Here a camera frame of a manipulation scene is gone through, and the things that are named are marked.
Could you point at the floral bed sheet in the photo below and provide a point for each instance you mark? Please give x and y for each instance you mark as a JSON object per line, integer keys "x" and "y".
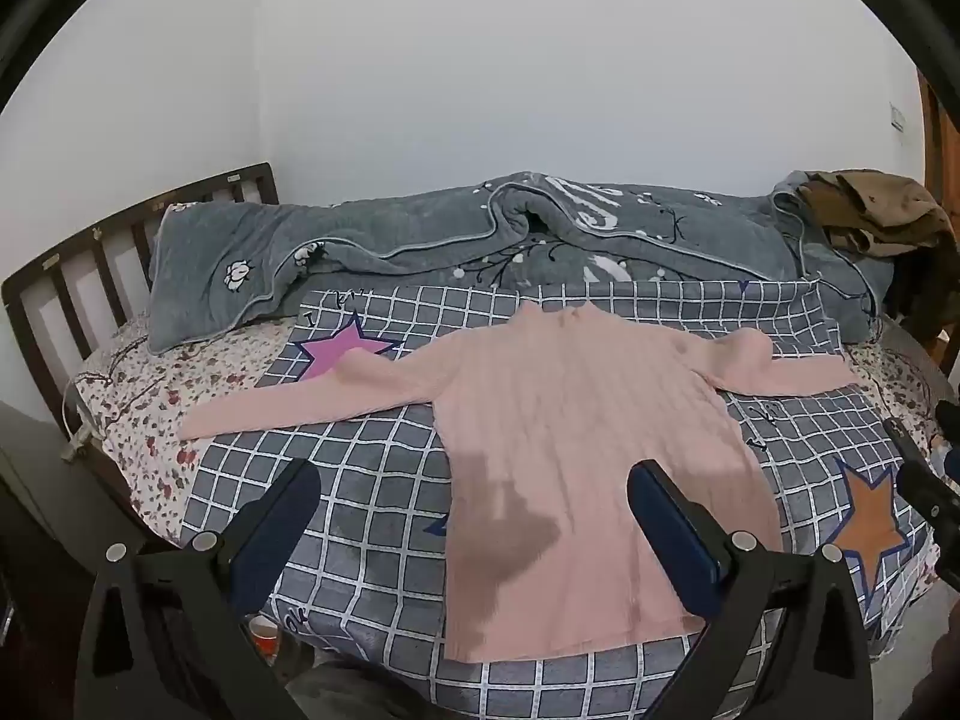
{"x": 134, "y": 401}

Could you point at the dark wooden headboard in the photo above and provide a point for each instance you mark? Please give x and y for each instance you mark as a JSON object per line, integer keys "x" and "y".
{"x": 90, "y": 243}

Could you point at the grey checkered star blanket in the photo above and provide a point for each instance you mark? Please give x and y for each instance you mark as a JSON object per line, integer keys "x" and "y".
{"x": 366, "y": 578}

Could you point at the brown clothes pile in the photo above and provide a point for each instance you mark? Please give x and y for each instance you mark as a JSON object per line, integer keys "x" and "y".
{"x": 875, "y": 213}

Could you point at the pink knit sweater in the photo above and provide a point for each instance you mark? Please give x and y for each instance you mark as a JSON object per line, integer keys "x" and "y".
{"x": 541, "y": 418}

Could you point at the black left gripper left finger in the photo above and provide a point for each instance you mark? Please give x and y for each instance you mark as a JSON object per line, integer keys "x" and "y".
{"x": 164, "y": 634}

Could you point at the red paper cup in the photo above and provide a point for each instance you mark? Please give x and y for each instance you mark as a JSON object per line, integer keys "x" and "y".
{"x": 265, "y": 634}

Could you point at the brown wooden door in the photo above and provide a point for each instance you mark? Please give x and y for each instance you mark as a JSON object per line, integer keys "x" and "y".
{"x": 940, "y": 153}

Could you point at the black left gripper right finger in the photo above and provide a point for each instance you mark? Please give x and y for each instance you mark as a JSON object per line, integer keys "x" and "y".
{"x": 818, "y": 665}

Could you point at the grey fleece quilt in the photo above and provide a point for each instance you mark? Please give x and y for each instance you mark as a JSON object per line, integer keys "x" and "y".
{"x": 219, "y": 265}

